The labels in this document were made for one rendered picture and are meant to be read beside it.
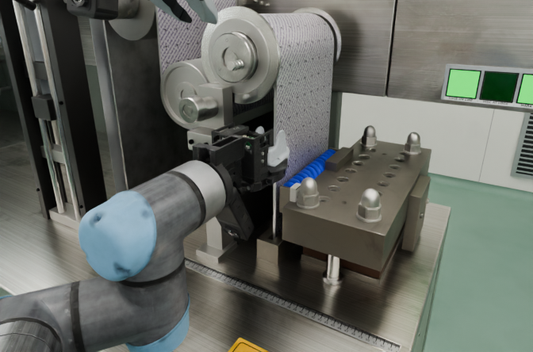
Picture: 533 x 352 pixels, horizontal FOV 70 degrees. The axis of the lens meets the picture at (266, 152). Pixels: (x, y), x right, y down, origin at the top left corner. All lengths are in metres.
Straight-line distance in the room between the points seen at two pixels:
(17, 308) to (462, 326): 1.84
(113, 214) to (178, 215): 0.07
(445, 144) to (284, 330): 2.86
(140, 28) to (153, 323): 0.51
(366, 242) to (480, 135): 2.76
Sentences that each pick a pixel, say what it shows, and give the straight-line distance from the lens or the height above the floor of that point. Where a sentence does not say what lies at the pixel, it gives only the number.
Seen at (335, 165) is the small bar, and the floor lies 1.04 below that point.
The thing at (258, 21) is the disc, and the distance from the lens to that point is 0.59.
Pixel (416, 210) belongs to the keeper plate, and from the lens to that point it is 0.72.
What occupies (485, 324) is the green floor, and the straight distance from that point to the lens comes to 2.11.
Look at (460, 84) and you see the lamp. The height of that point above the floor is 1.18.
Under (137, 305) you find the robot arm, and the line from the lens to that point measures 0.44.
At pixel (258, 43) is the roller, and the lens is 0.59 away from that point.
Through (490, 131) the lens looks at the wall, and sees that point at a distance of 3.27.
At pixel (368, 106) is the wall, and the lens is 3.37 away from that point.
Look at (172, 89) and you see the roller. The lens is 0.73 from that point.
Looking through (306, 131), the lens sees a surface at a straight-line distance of 0.72.
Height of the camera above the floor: 1.32
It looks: 21 degrees down
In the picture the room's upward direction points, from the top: straight up
